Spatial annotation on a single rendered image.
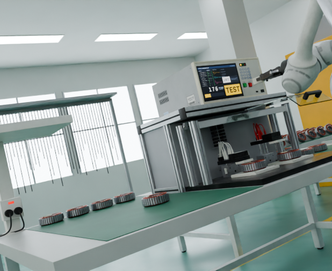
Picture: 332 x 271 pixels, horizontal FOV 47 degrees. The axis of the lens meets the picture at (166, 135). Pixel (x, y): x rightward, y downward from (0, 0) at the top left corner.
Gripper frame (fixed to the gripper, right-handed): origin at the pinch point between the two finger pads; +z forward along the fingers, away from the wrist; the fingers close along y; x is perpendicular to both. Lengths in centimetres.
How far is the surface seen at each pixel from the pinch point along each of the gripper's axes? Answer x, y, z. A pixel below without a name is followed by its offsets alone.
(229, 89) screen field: -1.0, -11.1, 9.4
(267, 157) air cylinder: -37.3, 2.5, 8.6
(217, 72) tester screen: 7.7, -15.9, 9.4
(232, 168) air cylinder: -37.5, -21.7, 8.6
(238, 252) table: -111, 56, 110
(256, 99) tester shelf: -8.2, 2.6, 6.5
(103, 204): -41, -68, 54
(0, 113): 71, -45, 354
